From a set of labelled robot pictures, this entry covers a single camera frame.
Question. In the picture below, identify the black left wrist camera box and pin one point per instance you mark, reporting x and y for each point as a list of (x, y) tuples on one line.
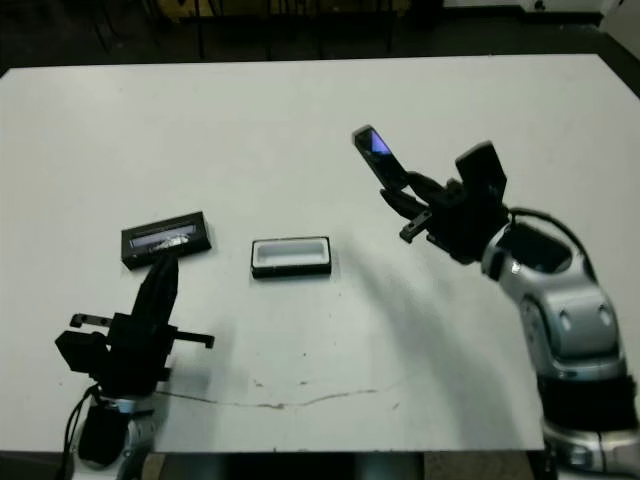
[(77, 352)]

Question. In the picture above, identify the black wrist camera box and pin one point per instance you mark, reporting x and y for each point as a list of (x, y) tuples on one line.
[(482, 170), (77, 352)]

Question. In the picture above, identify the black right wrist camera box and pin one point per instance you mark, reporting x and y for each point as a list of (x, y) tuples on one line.
[(482, 170)]

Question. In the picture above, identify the black box base white insert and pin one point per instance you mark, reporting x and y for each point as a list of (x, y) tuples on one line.
[(292, 272)]

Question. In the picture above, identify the black box lid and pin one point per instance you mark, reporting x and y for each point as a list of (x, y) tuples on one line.
[(170, 235)]

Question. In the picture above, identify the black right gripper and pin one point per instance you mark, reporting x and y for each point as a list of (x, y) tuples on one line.
[(465, 230)]

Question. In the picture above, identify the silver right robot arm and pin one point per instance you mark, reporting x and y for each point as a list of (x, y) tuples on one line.
[(575, 320)]

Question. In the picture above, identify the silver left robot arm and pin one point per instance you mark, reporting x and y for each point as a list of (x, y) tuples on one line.
[(102, 435)]

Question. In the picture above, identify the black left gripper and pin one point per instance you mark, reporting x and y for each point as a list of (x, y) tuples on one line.
[(140, 360)]

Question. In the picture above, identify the black bar-shaped camera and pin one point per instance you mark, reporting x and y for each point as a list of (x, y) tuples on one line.
[(382, 160)]

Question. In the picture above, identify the grey robot lower body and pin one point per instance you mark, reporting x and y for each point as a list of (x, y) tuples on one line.
[(390, 467)]

